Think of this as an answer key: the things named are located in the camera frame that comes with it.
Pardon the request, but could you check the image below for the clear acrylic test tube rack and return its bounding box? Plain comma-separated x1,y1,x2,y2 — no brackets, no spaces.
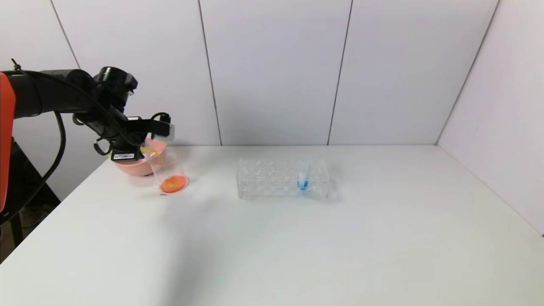
237,158,330,200

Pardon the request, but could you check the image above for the test tube with blue pigment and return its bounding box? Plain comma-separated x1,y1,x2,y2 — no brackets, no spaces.
297,161,311,191

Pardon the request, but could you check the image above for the clear glass beaker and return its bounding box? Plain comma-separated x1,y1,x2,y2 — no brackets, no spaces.
147,144,189,194

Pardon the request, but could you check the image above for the pink bowl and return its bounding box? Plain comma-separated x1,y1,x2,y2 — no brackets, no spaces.
114,139,167,177

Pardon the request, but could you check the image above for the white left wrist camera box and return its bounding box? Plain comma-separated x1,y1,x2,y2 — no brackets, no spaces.
152,122,176,144

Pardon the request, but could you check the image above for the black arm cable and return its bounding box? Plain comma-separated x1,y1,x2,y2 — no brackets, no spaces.
0,59,128,226

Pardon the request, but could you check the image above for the black furniture frame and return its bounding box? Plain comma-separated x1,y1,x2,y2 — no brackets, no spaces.
0,140,60,258

